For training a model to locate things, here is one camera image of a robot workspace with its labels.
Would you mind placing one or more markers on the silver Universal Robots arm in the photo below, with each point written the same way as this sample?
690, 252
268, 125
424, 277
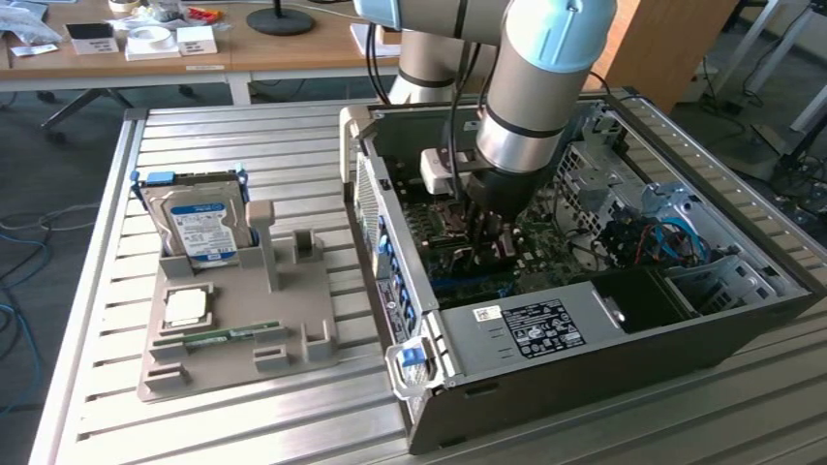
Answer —
536, 97

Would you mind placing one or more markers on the black round lamp base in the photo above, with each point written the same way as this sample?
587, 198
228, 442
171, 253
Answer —
280, 23

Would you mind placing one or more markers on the silver CPU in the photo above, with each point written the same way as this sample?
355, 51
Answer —
184, 307

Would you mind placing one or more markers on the green motherboard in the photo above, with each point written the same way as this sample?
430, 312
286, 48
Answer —
552, 252

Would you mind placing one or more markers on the white floor box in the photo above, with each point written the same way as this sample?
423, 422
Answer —
703, 84

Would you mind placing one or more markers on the white card red print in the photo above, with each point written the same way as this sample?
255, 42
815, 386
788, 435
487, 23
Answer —
35, 50

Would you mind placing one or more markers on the hard disk with blue caddy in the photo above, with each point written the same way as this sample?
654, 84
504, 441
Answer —
194, 227

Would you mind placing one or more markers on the CPU socket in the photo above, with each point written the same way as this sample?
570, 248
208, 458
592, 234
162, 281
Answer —
448, 220

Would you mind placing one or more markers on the grey power supply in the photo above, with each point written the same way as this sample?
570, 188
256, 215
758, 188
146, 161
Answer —
471, 339

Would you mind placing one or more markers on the open black PC case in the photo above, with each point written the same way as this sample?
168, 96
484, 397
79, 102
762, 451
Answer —
582, 387

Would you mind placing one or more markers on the green RAM stick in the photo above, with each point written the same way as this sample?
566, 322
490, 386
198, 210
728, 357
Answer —
207, 337

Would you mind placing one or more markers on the flat white box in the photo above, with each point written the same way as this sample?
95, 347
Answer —
152, 54

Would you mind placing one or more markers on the white box black top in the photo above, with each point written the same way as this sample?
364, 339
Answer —
94, 43

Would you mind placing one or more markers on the white tape roll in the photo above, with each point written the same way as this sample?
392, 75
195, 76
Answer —
164, 42

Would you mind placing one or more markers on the red orange small item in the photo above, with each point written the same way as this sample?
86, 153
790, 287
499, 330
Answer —
203, 14

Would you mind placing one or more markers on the blue case latch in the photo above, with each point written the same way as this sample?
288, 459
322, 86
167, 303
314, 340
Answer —
410, 359

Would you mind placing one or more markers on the black graphics card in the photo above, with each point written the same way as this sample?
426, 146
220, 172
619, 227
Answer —
466, 266

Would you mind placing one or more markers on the grey parts rack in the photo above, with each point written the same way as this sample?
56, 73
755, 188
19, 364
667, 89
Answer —
246, 310

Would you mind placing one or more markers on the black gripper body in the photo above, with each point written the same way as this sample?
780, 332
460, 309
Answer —
500, 194

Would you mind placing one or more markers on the beige tape roll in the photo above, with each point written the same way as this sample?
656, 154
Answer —
123, 10

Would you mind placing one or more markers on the black castor frame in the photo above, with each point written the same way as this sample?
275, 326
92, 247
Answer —
71, 109

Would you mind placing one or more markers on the clear plastic bag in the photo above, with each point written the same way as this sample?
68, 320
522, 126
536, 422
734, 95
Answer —
25, 26

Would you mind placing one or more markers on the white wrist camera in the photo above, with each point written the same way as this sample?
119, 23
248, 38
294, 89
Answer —
434, 169

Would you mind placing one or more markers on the white paper stack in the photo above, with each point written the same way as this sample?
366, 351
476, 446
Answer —
359, 41

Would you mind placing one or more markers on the silver disk bay cage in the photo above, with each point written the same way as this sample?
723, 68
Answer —
584, 198

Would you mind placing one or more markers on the white labelled box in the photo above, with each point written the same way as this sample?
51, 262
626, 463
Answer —
196, 36

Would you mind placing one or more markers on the grey drive caddy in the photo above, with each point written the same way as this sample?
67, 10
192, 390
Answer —
730, 286

